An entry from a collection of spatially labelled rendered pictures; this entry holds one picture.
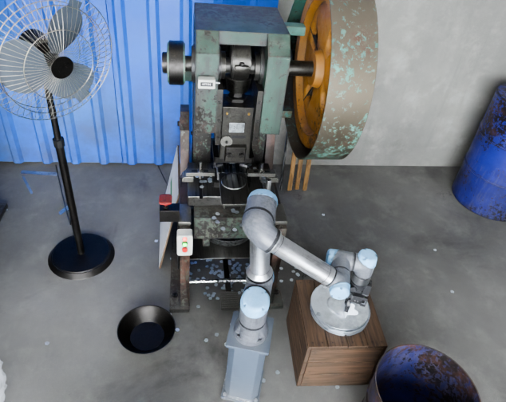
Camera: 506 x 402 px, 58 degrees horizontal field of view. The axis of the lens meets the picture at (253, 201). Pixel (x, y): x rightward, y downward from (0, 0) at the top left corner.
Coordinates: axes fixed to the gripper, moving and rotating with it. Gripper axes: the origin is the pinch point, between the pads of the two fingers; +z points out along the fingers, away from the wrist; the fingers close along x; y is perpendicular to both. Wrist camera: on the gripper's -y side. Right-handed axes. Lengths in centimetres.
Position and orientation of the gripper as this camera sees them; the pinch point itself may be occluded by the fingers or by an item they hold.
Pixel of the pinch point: (344, 309)
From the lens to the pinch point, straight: 210.9
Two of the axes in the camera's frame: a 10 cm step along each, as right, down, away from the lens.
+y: 9.7, 2.2, -1.4
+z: -0.9, 7.7, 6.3
